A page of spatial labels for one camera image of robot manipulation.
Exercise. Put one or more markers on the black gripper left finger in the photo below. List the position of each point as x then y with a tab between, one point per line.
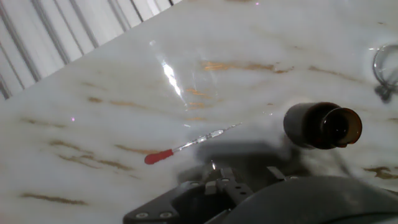
186	202

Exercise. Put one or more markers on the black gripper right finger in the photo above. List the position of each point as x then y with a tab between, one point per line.
276	172

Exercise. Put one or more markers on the glass dropper red bulb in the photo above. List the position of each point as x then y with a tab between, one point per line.
158	156

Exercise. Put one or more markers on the brown glass bottle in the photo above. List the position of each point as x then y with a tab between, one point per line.
320	126

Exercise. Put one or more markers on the marble pattern sheet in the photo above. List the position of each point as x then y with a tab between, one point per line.
199	62

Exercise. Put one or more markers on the clear glass beaker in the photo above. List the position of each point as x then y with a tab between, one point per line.
387	71

